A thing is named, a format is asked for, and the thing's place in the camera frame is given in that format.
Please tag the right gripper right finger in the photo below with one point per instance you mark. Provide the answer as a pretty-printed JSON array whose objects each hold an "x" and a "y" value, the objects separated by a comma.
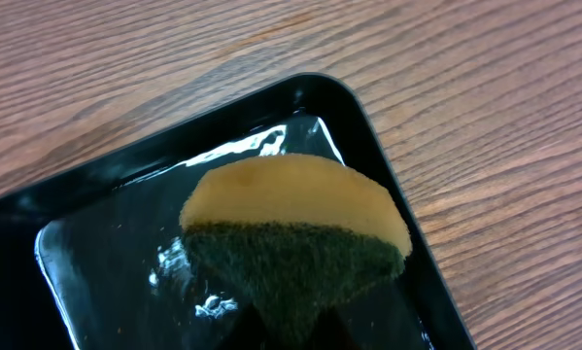
[{"x": 331, "y": 333}]

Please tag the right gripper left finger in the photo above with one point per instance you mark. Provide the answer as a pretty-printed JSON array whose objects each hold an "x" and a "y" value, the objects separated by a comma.
[{"x": 248, "y": 332}]

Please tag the green yellow sponge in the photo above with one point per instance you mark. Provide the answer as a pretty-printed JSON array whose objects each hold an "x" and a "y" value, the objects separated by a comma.
[{"x": 296, "y": 234}]

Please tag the black rectangular tray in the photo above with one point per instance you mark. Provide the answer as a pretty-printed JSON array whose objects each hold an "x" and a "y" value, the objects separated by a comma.
[{"x": 92, "y": 258}]

